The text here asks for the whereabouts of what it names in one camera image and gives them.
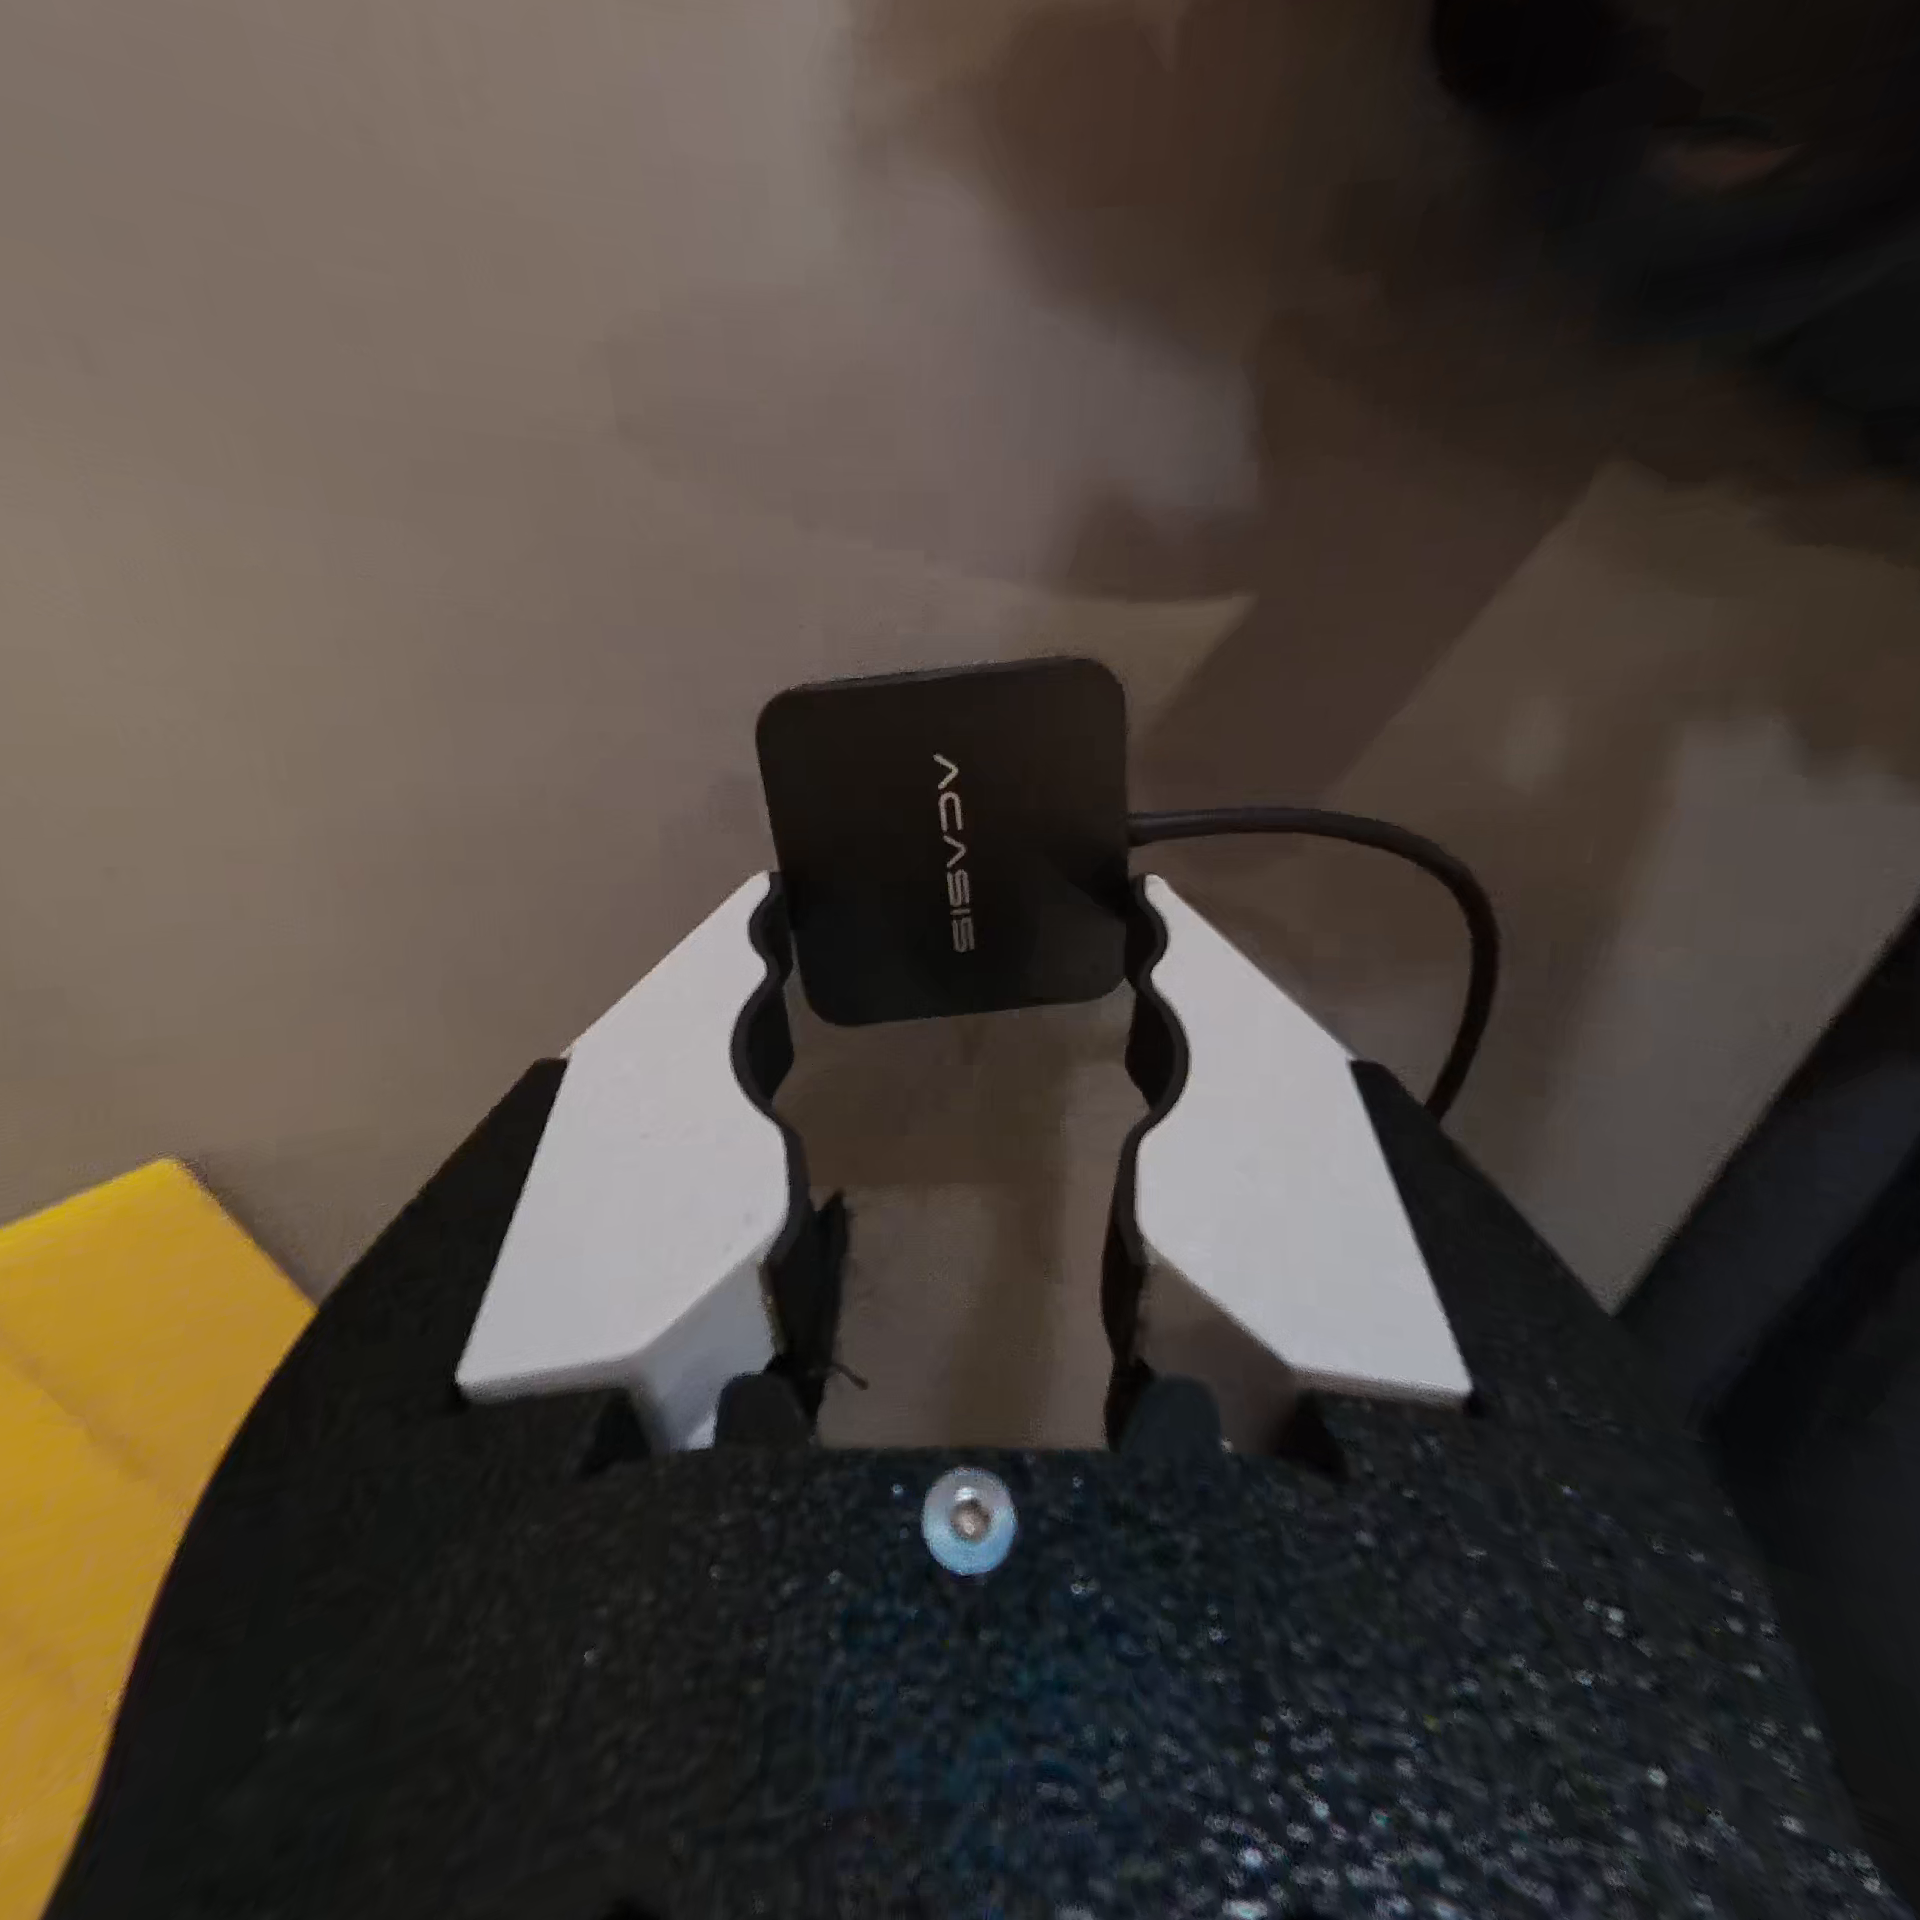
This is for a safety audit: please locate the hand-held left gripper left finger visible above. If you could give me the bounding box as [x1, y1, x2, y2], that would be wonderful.
[455, 873, 819, 1454]

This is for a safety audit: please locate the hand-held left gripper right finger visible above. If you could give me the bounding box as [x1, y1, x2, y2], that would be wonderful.
[1105, 873, 1477, 1454]

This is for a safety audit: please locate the yellow plastic bin stack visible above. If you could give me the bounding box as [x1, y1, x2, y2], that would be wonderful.
[0, 1159, 320, 1920]

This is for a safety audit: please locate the black silver HDMI switch box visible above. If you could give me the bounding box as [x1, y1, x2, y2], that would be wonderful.
[755, 656, 1129, 1030]

